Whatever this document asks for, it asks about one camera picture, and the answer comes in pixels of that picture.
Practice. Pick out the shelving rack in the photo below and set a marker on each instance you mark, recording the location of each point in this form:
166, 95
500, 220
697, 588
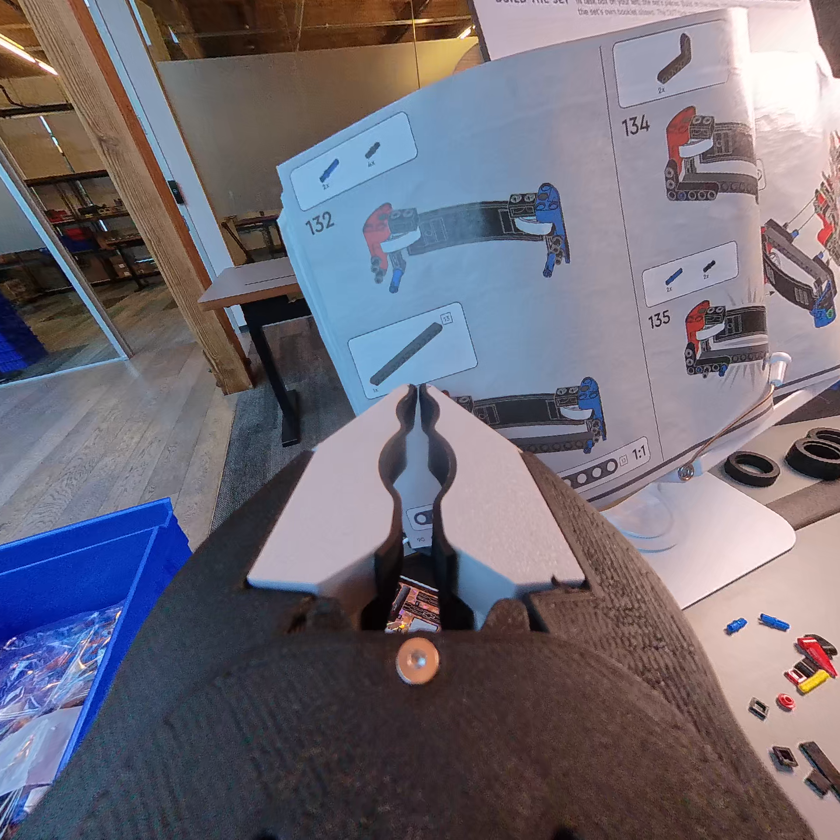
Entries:
98, 223

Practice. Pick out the yellow lego piece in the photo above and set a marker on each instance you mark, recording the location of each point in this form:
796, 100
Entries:
814, 684

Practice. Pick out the black lego beam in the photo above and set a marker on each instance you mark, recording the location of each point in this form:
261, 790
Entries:
820, 764

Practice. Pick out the blue lego pin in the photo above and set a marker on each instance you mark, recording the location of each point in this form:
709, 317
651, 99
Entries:
737, 625
774, 621

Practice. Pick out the stack of blue bins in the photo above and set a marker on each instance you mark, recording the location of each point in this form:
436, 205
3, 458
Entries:
16, 341

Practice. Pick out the wooden post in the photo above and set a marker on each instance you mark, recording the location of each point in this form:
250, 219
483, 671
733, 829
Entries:
131, 197

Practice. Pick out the clear plastic bags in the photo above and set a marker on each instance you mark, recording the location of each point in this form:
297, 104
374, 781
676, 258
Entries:
46, 669

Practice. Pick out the wooden office desk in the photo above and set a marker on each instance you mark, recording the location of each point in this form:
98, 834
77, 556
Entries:
249, 282

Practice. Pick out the red black lego panel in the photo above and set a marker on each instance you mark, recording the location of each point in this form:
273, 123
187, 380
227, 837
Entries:
820, 653

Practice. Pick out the lego instruction booklet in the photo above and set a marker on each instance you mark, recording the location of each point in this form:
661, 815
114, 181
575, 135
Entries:
525, 295

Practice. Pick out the shiny sticker sheet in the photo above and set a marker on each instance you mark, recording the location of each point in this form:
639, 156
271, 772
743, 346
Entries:
413, 607

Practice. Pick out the small black lego tile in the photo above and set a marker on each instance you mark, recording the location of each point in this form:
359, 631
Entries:
758, 708
785, 757

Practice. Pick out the blue storage bin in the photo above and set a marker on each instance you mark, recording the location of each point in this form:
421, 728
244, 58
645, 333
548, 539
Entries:
79, 564

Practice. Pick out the red round lego piece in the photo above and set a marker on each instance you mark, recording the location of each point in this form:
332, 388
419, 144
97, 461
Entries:
786, 701

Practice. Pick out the door access reader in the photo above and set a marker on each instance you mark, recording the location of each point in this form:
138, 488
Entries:
176, 191

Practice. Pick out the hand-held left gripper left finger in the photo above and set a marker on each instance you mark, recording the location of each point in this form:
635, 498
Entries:
328, 518

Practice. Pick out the ceiling light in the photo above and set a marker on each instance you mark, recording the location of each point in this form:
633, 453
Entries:
19, 47

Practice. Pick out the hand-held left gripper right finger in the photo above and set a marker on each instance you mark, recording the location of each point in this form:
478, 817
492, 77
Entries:
505, 525

